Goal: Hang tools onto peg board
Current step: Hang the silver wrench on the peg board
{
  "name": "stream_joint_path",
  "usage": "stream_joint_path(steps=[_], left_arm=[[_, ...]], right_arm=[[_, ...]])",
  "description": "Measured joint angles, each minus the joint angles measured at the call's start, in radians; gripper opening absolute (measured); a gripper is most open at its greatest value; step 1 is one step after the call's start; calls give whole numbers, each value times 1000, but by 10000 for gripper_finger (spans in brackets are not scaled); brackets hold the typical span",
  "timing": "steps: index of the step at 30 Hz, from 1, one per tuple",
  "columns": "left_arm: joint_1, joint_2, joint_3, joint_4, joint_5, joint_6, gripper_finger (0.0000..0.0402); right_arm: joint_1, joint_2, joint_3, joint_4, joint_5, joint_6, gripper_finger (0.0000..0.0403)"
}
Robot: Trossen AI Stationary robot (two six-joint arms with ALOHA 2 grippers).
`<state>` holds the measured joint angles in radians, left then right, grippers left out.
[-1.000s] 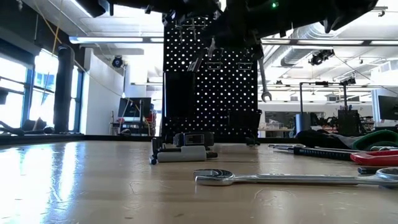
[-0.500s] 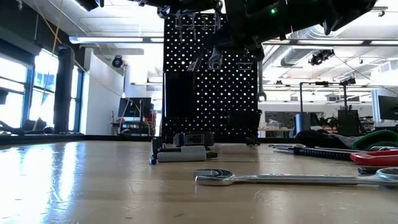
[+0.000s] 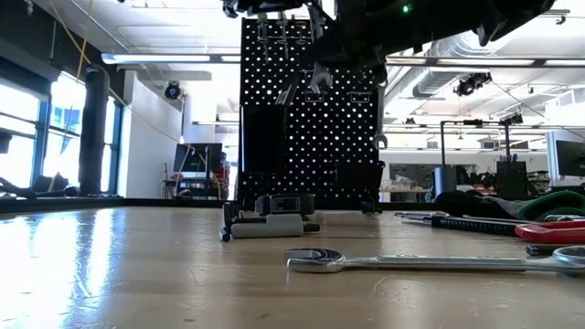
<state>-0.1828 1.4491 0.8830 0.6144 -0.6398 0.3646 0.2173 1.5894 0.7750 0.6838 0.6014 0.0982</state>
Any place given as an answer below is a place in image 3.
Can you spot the black mesh box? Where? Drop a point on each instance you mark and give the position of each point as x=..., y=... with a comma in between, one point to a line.
x=512, y=180

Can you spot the black metal pegboard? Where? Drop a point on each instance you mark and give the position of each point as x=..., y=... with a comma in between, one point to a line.
x=320, y=151

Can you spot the black tool with white labels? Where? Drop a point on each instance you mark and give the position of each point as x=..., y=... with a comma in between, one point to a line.
x=288, y=96

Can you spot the silver ventilation duct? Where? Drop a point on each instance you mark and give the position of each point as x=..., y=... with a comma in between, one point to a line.
x=448, y=50

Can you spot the long ceiling light bar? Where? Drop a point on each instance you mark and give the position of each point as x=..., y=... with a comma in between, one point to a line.
x=155, y=58
x=480, y=61

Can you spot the grey cylinder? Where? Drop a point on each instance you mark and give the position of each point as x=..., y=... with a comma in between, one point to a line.
x=444, y=180

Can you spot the black work glove green cuff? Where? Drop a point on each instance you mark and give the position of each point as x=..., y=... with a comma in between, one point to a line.
x=480, y=203

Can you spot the round black ceiling camera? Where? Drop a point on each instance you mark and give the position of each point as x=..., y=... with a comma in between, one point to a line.
x=172, y=91

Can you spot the background black robot rig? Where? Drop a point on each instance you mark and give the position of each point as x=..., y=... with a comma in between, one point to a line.
x=507, y=137

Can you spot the black building pillar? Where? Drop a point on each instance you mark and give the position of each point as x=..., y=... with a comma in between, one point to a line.
x=93, y=137

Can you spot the black computer monitor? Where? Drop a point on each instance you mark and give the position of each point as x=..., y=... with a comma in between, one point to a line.
x=196, y=157
x=571, y=157

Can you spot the red flat tool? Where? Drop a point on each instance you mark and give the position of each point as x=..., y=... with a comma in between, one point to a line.
x=548, y=232

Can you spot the tall black pegboard bin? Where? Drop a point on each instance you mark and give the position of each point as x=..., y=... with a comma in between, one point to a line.
x=265, y=137

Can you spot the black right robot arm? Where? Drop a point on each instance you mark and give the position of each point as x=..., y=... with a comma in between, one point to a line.
x=457, y=23

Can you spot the short black pegboard bin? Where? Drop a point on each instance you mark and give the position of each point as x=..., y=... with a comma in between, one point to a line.
x=361, y=180

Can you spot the black aluminium table frame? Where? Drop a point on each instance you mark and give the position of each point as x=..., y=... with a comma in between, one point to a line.
x=137, y=202

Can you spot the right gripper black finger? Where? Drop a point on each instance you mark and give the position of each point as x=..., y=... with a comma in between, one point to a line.
x=348, y=59
x=325, y=43

